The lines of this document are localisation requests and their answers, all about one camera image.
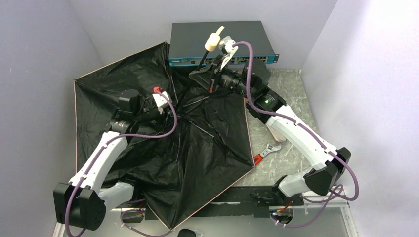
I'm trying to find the beige black folding umbrella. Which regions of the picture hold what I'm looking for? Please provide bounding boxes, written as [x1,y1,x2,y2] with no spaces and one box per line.
[74,42,254,229]

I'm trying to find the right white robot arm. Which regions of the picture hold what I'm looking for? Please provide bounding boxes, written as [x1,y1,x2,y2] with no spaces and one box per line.
[189,59,351,200]

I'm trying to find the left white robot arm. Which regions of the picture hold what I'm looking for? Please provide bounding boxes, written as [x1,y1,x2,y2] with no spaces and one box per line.
[53,86,177,237]

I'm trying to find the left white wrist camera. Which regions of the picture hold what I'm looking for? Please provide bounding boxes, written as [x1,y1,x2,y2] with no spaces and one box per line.
[152,86,172,114]

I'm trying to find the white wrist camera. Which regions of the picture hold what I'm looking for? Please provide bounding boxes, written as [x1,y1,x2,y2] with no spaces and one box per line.
[218,36,238,70]
[152,86,172,114]

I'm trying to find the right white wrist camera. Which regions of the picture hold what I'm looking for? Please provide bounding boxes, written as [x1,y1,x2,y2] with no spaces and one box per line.
[218,36,238,70]

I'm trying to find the grey network switch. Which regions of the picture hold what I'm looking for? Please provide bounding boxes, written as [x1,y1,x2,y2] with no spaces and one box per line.
[167,21,279,67]

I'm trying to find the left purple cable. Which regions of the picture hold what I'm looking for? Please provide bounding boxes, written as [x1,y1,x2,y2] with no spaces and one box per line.
[65,90,179,237]

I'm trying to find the purple cable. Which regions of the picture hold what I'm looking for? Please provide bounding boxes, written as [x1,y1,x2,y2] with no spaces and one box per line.
[65,90,179,237]
[234,41,359,229]

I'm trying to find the red handled adjustable wrench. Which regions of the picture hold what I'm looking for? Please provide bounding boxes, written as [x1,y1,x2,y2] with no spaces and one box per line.
[253,142,282,165]

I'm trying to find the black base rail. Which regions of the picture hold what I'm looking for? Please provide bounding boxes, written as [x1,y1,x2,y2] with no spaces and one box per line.
[144,186,303,220]

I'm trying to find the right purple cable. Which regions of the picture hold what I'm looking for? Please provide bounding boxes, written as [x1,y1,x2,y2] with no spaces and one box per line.
[234,41,359,229]

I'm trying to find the aluminium frame rail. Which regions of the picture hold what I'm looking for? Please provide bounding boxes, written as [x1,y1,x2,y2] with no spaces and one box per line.
[52,187,349,237]

